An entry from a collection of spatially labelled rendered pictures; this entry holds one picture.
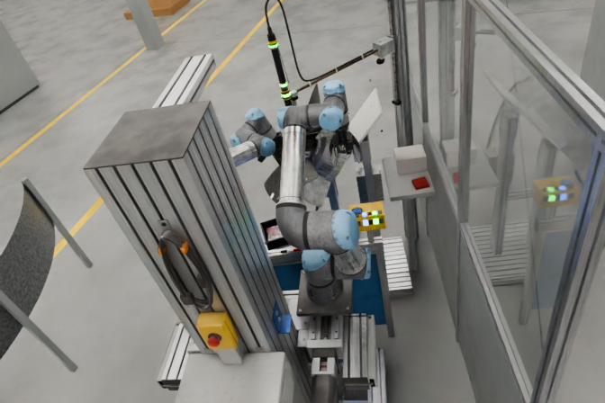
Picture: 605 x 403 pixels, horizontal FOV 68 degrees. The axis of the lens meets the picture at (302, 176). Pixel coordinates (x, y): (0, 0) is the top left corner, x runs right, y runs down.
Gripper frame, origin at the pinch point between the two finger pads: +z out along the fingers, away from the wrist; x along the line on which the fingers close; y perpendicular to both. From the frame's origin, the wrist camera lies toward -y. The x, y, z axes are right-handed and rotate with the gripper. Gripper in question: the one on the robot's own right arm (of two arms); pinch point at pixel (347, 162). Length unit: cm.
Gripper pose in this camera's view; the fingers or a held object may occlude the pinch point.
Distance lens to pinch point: 174.5
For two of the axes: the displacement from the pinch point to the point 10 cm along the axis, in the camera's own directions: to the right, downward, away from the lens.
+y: -0.1, 6.2, -7.8
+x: 9.8, -1.5, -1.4
